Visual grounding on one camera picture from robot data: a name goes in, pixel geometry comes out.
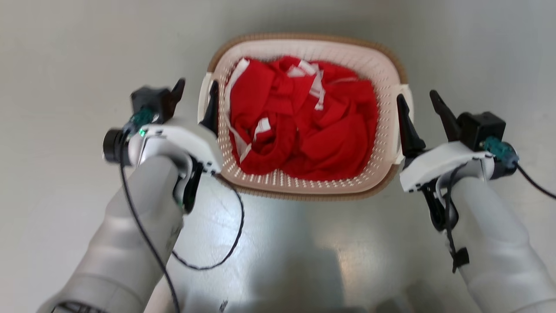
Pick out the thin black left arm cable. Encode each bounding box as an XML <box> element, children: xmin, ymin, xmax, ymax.
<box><xmin>118</xmin><ymin>124</ymin><xmax>181</xmax><ymax>313</ymax></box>

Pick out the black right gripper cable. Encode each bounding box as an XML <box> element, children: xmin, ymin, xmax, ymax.
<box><xmin>442</xmin><ymin>162</ymin><xmax>470</xmax><ymax>273</ymax></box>

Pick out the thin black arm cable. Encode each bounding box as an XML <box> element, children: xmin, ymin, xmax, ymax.
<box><xmin>515</xmin><ymin>162</ymin><xmax>556</xmax><ymax>200</ymax></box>
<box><xmin>118</xmin><ymin>124</ymin><xmax>181</xmax><ymax>313</ymax></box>

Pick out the looped black left gripper cable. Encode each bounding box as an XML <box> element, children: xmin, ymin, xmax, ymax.
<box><xmin>172</xmin><ymin>173</ymin><xmax>245</xmax><ymax>271</ymax></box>

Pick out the red and white garment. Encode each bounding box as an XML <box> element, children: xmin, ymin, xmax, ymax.
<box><xmin>225</xmin><ymin>56</ymin><xmax>379</xmax><ymax>181</ymax></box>

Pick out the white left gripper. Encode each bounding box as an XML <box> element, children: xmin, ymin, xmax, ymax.
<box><xmin>127</xmin><ymin>78</ymin><xmax>225</xmax><ymax>176</ymax></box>

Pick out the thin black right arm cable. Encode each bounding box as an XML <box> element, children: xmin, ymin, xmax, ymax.
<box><xmin>515</xmin><ymin>162</ymin><xmax>556</xmax><ymax>200</ymax></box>

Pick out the cream laundry basket brown rim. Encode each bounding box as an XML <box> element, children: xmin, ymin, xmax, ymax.
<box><xmin>198</xmin><ymin>33</ymin><xmax>414</xmax><ymax>201</ymax></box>

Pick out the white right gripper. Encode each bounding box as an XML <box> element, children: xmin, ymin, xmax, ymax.
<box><xmin>396</xmin><ymin>90</ymin><xmax>496</xmax><ymax>194</ymax></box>

